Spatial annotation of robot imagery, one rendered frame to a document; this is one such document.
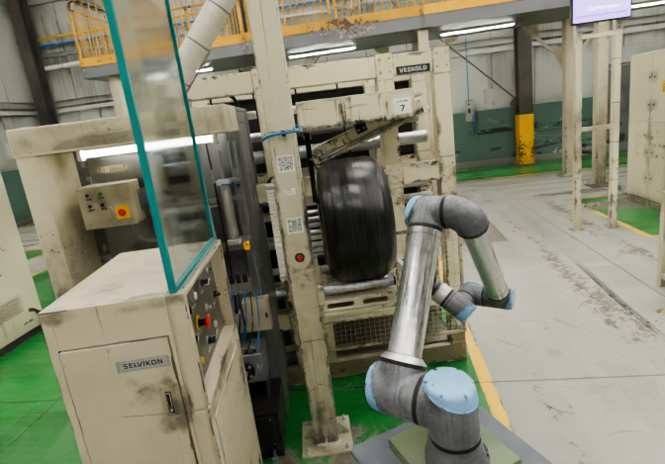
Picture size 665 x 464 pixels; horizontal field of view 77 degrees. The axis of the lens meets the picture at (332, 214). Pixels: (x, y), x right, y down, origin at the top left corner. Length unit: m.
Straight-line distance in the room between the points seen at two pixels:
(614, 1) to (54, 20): 12.65
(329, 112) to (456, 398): 1.45
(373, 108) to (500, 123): 9.45
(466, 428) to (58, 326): 1.16
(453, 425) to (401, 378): 0.19
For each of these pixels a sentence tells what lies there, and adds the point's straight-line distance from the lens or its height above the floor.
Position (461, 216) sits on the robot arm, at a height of 1.32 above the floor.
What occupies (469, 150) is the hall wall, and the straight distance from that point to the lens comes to 11.44.
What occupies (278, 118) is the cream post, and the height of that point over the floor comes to 1.71.
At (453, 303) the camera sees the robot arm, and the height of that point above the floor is 0.88.
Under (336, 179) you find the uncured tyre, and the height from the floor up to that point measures 1.42.
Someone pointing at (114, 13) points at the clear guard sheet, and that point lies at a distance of 1.23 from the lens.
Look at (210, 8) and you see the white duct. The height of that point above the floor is 2.26.
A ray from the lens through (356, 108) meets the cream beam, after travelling 2.20.
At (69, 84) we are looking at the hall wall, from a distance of 14.05.
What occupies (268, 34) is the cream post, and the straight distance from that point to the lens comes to 1.96.
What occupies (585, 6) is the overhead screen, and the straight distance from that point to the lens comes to 5.67.
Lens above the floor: 1.68
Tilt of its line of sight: 13 degrees down
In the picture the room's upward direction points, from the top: 7 degrees counter-clockwise
